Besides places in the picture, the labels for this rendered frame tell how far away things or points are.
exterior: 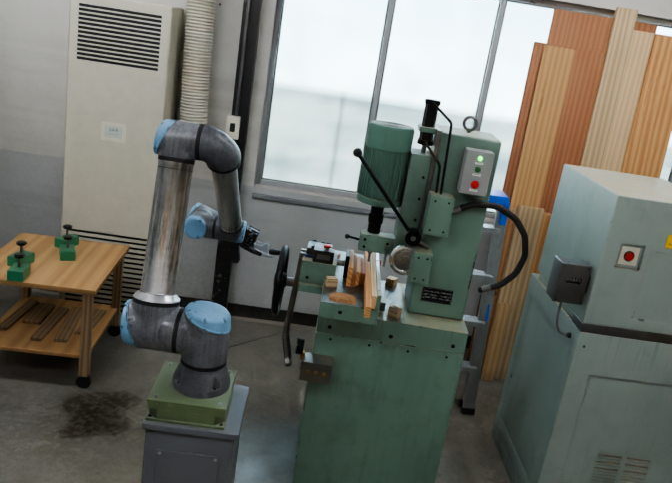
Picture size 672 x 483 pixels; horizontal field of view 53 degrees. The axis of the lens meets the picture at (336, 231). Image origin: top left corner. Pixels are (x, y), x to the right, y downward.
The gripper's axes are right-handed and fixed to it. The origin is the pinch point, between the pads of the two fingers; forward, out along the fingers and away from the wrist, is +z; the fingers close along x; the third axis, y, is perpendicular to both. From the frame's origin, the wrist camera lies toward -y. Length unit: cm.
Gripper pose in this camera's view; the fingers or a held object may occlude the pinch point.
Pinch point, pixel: (269, 257)
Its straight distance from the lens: 282.7
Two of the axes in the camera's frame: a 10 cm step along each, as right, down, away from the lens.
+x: 0.4, -2.8, 9.6
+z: 8.8, 4.7, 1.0
